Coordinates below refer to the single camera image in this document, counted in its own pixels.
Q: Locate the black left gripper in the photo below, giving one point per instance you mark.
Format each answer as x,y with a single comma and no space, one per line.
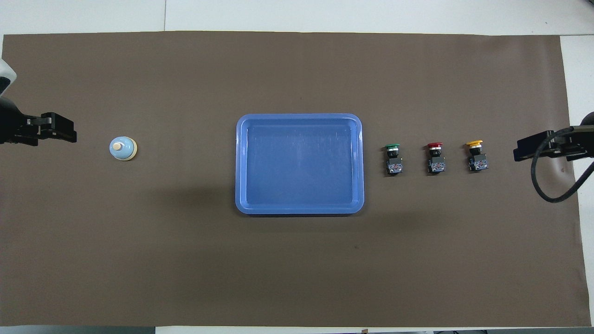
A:
11,123

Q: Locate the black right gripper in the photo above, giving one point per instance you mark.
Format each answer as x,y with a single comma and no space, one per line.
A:
573,141

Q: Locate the yellow push button switch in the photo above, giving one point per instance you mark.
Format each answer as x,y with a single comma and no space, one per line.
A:
478,161

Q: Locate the red push button switch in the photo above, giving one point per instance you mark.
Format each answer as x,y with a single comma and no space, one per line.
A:
436,163

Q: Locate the green push button switch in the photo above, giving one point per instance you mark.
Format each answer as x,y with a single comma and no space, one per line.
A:
393,164

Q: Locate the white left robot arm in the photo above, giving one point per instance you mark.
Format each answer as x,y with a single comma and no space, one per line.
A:
5,76

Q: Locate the light blue call bell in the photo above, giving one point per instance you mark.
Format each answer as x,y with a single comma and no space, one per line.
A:
121,149

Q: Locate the blue plastic tray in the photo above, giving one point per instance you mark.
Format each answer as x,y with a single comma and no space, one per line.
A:
301,167

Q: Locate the brown table mat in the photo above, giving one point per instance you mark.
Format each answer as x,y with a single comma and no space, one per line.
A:
185,255

